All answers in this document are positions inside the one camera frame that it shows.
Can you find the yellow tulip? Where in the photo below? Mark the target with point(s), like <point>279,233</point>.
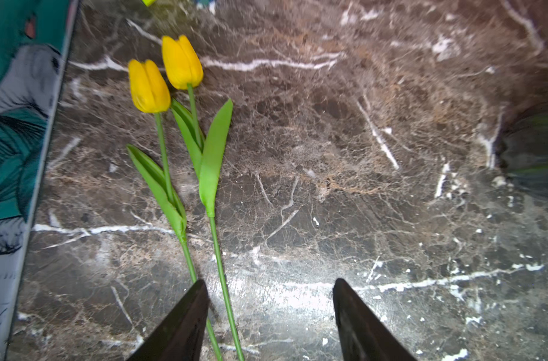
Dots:
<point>151,95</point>
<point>185,72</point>

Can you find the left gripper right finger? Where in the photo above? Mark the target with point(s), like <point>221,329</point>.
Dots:
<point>362,335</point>

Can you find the brown ribbed glass vase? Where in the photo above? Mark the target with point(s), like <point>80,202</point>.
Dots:
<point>523,151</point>

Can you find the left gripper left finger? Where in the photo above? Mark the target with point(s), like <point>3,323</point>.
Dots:
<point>180,334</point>

